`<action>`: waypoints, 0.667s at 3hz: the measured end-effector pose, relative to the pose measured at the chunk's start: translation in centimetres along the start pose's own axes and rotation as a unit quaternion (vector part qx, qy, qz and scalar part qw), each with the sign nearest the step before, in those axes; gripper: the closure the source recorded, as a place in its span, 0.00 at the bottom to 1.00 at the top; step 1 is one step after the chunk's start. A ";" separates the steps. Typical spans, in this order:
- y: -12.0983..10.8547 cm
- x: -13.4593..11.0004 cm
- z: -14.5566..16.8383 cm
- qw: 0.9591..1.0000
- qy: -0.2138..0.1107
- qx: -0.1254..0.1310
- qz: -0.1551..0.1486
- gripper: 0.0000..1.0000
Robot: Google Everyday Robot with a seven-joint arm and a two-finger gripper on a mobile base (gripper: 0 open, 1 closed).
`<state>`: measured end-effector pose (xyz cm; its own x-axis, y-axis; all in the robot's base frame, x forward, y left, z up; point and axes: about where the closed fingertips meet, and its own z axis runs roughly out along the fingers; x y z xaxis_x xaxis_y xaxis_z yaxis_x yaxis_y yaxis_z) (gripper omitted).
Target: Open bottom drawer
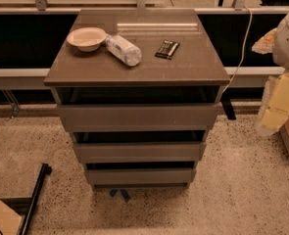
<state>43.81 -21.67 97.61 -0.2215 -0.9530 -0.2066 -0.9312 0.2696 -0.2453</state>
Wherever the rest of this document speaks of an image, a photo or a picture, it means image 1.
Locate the black metal stand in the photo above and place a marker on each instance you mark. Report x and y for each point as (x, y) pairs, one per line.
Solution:
(26, 206)

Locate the grey top drawer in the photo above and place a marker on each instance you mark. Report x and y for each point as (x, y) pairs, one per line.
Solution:
(110, 118)

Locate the grey middle drawer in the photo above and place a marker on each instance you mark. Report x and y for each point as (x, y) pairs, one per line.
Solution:
(139, 152)

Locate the cardboard box at left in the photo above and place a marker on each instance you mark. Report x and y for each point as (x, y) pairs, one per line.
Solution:
(10, 221)

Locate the white paper bowl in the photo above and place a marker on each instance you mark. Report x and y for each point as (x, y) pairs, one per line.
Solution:
(87, 39)

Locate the grey drawer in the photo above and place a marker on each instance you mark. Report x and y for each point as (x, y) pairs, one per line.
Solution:
(139, 152)
(140, 176)
(110, 118)

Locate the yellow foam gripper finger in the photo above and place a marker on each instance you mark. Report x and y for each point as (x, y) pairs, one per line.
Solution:
(264, 44)
(274, 111)

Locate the metal wire bracket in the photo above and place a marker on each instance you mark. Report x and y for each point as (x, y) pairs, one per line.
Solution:
(13, 102)

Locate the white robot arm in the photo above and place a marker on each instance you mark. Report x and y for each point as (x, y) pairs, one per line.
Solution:
(280, 47)

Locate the black table leg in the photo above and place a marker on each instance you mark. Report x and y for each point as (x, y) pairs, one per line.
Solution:
(227, 106)

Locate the grey bottom drawer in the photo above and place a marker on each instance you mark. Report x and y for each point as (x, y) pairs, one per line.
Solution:
(140, 176)

